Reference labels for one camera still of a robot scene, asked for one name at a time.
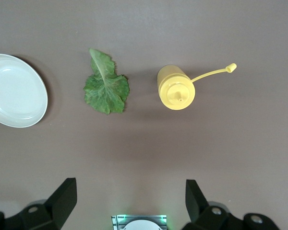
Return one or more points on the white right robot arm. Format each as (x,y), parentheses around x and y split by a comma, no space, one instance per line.
(141,225)

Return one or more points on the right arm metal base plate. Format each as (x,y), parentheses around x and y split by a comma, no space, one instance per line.
(116,221)

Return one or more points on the white plate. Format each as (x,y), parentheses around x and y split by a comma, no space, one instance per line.
(14,91)

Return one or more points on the green lettuce leaf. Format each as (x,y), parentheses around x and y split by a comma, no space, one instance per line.
(105,92)

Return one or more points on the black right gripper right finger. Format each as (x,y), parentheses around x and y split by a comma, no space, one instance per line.
(206,215)

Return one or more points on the yellow squeeze bottle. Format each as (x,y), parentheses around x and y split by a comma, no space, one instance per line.
(176,92)

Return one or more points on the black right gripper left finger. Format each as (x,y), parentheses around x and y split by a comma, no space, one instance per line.
(50,210)

